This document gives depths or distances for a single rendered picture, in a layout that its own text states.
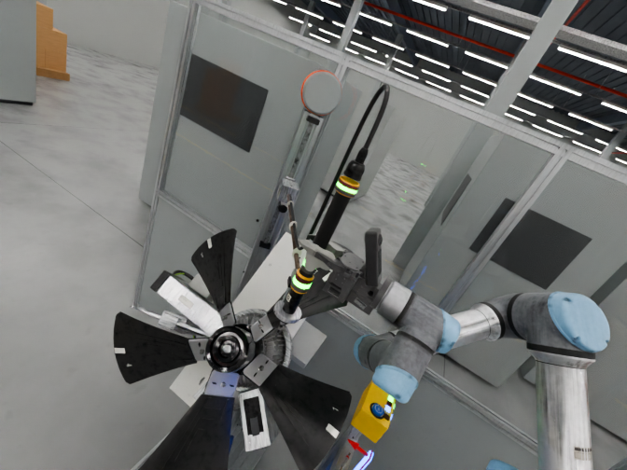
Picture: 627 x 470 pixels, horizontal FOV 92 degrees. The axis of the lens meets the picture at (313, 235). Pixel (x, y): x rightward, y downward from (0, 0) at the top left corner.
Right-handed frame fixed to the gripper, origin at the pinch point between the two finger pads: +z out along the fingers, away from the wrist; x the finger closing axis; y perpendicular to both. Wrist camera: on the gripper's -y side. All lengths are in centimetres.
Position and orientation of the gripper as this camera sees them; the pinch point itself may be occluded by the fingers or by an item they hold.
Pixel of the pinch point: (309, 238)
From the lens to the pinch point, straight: 67.5
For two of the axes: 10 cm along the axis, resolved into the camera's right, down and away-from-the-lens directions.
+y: -3.8, 8.3, 4.1
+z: -8.2, -5.1, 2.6
